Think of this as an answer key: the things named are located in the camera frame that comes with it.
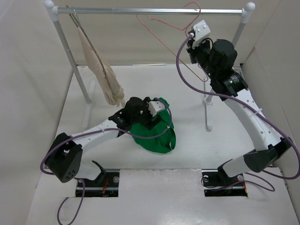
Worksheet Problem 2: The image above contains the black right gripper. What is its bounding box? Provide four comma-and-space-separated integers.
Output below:
187, 37, 218, 80

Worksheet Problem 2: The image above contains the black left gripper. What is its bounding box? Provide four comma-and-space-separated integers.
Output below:
131, 98, 161, 129

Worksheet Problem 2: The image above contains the pink wire hanger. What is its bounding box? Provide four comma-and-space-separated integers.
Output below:
135, 1, 208, 83

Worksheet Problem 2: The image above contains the green t shirt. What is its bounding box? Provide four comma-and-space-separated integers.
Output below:
130, 108, 176, 154

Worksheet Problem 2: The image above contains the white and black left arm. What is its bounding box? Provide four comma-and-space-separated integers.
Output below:
42, 97, 166, 186

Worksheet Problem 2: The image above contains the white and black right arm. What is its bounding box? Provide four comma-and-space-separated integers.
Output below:
187, 38, 291, 185

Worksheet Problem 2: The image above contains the beige garment on hanger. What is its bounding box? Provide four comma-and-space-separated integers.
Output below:
77, 28, 125, 107

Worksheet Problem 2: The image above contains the white and metal clothes rack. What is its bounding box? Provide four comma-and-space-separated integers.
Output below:
43, 0, 255, 128

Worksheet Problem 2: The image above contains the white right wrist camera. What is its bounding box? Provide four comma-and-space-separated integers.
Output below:
192, 20, 210, 49

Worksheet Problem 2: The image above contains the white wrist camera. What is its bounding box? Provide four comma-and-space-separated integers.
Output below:
192, 20, 210, 49
148, 101, 165, 117

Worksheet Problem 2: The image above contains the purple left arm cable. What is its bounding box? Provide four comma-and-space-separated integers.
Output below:
40, 98, 174, 225

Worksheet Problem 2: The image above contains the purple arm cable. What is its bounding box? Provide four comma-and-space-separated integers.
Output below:
40, 98, 174, 225
175, 35, 299, 192

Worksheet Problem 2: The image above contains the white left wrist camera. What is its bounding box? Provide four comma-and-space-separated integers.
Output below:
148, 101, 165, 117

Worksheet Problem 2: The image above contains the aluminium rail at right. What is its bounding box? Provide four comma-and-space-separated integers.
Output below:
233, 64, 242, 74

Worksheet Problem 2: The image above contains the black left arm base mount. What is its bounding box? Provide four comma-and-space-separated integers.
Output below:
75, 160, 120, 198

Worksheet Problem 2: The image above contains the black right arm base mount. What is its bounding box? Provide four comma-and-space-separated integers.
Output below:
201, 169, 248, 197

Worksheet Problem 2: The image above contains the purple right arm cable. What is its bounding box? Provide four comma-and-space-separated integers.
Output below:
175, 35, 299, 192

